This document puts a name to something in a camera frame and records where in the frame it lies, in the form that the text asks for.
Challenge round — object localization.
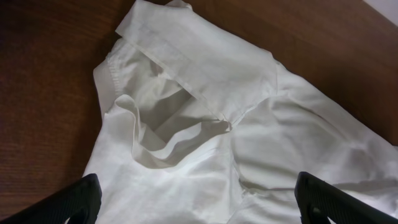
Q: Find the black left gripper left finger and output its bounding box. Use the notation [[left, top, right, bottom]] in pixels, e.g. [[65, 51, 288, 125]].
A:
[[1, 174, 102, 224]]

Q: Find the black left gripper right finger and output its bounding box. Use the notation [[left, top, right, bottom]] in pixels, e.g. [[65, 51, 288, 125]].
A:
[[294, 172, 397, 224]]

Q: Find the white t-shirt with robot print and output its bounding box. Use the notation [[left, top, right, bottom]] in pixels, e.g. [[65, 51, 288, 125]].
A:
[[85, 1, 397, 223]]

